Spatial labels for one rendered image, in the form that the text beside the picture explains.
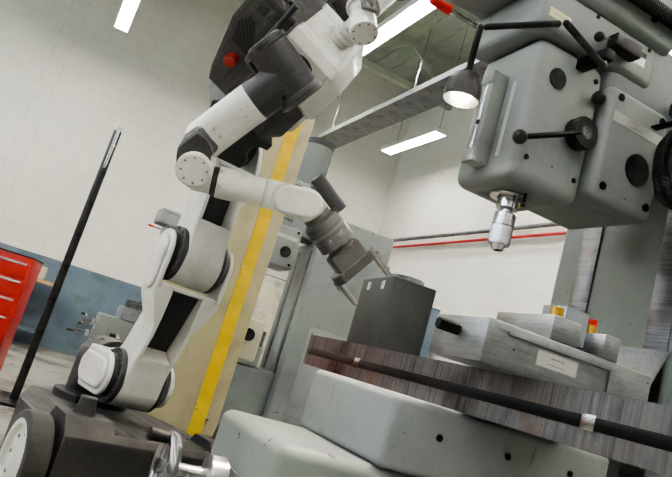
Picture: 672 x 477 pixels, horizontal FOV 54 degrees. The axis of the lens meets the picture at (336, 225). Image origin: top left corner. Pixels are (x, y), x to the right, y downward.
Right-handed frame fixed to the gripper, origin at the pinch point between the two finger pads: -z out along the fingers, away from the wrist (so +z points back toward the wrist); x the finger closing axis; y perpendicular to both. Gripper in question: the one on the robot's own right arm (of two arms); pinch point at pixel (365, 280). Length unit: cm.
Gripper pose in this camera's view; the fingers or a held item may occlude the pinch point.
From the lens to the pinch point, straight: 154.4
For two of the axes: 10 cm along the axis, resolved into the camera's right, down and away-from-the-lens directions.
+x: 7.6, -6.2, 2.0
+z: -5.9, -7.9, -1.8
